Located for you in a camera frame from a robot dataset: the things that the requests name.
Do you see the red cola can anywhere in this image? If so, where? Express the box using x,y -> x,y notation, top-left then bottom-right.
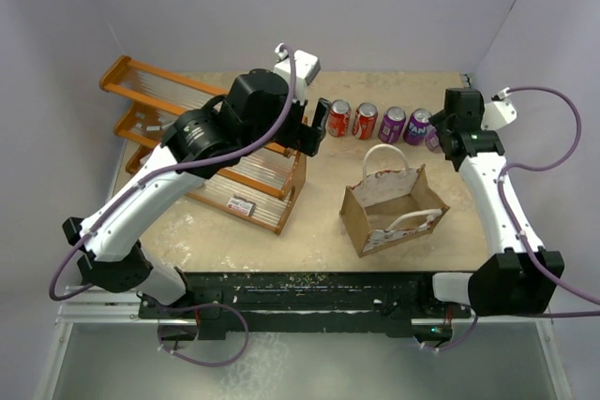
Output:
327,99 -> 352,137
352,102 -> 378,141

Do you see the purple fanta can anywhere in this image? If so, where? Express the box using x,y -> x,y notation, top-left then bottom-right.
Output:
403,108 -> 431,146
378,107 -> 406,144
424,126 -> 443,153

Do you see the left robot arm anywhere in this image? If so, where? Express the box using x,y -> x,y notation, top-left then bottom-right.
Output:
63,60 -> 330,318

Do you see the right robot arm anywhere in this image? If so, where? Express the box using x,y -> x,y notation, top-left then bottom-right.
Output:
416,88 -> 564,317

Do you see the canvas tote bag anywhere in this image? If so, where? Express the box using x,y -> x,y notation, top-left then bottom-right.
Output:
339,143 -> 449,258

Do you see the orange wooden shelf rack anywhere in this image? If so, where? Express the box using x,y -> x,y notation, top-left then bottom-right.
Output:
98,54 -> 309,235

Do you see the small red white box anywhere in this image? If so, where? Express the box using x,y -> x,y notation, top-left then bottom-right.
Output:
226,196 -> 256,217

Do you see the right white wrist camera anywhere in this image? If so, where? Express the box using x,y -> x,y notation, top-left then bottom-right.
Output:
481,87 -> 518,131

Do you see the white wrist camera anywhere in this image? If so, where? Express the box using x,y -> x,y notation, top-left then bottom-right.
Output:
481,87 -> 518,131
273,43 -> 321,104

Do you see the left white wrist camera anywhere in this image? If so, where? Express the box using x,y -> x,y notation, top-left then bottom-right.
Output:
273,43 -> 321,104

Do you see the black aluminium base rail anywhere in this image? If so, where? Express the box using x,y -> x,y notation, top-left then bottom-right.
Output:
55,271 -> 554,343

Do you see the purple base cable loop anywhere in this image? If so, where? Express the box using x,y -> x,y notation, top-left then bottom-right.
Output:
157,301 -> 252,367

